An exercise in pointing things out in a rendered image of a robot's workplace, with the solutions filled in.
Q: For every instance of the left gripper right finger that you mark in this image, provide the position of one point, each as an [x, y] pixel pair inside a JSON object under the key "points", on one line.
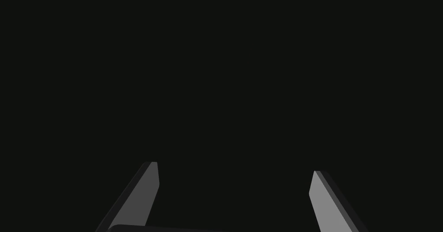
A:
{"points": [[328, 207]]}

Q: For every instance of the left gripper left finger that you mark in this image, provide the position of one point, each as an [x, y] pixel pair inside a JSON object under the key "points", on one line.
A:
{"points": [[140, 201]]}

